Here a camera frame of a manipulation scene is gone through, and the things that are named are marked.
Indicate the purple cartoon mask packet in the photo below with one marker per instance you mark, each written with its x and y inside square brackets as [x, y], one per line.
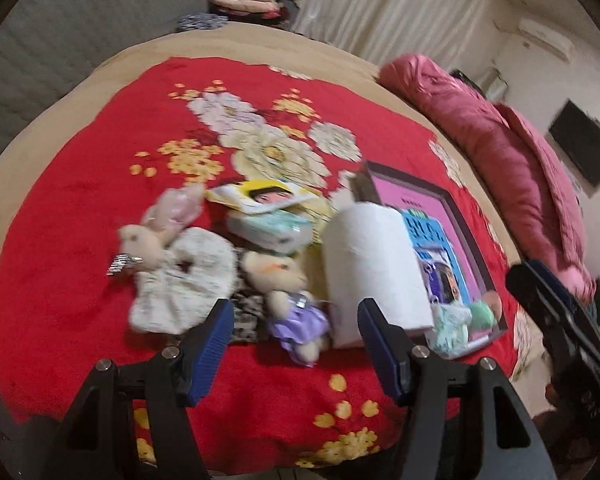
[445, 275]

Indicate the boxy green tissue pack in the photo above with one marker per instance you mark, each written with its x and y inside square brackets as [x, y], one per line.
[270, 230]

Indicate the pink bunny plush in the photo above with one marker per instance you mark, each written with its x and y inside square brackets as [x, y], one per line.
[150, 235]

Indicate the pink quilt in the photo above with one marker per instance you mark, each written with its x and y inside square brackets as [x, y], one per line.
[480, 125]

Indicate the bunny plush purple dress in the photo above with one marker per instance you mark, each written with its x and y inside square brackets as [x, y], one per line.
[300, 320]

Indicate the white curtain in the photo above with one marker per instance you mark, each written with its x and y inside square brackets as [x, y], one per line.
[380, 10]

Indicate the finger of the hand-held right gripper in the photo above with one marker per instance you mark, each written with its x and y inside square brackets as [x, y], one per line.
[557, 285]
[525, 287]

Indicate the black television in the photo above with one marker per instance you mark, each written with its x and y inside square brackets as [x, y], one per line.
[580, 140]

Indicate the dark floral cloth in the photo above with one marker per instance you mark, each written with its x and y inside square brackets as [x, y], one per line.
[200, 22]

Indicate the grey quilted headboard cover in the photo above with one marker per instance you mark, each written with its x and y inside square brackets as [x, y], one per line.
[80, 35]

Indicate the yellow cartoon mask packet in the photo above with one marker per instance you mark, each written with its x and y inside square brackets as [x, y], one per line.
[270, 195]

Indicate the red floral blanket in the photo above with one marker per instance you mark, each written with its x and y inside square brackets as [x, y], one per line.
[105, 170]

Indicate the dark brown cardboard box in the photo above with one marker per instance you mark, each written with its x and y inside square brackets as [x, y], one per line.
[467, 240]

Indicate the leopard print scrunchie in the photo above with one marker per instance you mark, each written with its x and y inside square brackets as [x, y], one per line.
[245, 320]

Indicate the white scrunchie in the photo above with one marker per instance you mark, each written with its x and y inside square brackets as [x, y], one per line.
[200, 260]

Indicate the pink book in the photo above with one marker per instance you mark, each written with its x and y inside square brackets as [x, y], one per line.
[395, 190]

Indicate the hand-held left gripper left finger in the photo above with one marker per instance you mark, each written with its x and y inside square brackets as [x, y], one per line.
[210, 355]

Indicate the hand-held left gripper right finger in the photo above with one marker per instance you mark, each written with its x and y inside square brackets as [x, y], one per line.
[385, 355]

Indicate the white air conditioner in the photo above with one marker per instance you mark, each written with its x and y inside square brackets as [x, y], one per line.
[545, 35]

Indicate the white toilet paper roll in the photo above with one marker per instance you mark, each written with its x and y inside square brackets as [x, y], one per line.
[370, 260]

